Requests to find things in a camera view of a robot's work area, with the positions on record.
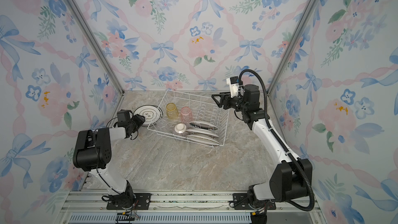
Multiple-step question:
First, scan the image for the clear glass cup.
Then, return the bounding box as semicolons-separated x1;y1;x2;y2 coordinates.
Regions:
155;119;169;132

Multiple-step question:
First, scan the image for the right aluminium corner post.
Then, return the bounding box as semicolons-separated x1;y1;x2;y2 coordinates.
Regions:
267;0;319;95

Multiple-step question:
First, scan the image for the white plate green red rim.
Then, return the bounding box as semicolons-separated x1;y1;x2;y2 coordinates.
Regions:
189;121;218;130

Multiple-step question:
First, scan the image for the white plate dark rim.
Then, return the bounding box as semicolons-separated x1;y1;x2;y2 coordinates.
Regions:
143;106;163;127

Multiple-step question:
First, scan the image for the white wire dish rack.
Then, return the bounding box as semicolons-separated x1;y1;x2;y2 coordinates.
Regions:
148;90;229;147

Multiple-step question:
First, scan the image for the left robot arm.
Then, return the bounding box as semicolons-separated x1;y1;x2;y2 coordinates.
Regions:
73;110;146;209

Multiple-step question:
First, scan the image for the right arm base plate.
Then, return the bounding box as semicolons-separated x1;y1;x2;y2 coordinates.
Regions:
229;193;276;211

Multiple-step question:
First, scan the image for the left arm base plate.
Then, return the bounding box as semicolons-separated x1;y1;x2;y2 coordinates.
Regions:
102;193;152;210

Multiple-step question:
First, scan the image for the white plate gold rim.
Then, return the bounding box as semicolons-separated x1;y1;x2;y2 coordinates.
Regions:
133;105;163;127

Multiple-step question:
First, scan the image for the white plate front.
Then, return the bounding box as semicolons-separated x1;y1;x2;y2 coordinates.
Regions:
186;135;221;146

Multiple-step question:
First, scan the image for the left aluminium corner post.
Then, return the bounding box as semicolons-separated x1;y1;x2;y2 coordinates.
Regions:
65;0;124;95

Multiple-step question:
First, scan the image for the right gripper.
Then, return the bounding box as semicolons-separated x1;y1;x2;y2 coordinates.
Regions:
212;91;249;114

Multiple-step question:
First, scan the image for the striped ceramic bowl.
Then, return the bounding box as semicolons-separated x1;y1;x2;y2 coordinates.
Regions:
174;123;187;135

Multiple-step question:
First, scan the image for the black corrugated cable conduit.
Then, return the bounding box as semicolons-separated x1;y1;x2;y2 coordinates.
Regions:
238;69;315;212

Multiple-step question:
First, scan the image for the yellow glass cup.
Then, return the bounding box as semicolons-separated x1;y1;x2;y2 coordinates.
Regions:
166;103;179;120

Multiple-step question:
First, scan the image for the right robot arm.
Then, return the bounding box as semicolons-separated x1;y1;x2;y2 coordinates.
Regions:
211;85;315;212

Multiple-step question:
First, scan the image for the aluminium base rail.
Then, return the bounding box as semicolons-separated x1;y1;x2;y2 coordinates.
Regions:
55;189;326;224

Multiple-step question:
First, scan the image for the aluminium corner post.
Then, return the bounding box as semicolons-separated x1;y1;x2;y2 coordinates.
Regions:
65;0;124;95
267;0;319;95

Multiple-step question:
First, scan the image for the pink glass cup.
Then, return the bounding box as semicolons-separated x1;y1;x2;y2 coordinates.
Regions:
180;106;193;123

